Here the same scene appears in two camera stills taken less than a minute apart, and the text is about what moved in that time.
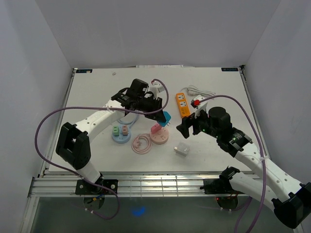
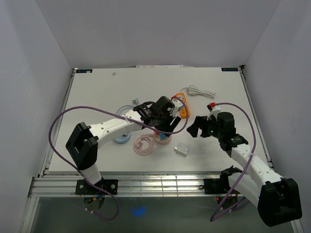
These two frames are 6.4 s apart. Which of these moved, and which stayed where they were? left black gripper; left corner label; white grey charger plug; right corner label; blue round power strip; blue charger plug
Moved: left black gripper; blue charger plug
Stayed: blue round power strip; left corner label; right corner label; white grey charger plug
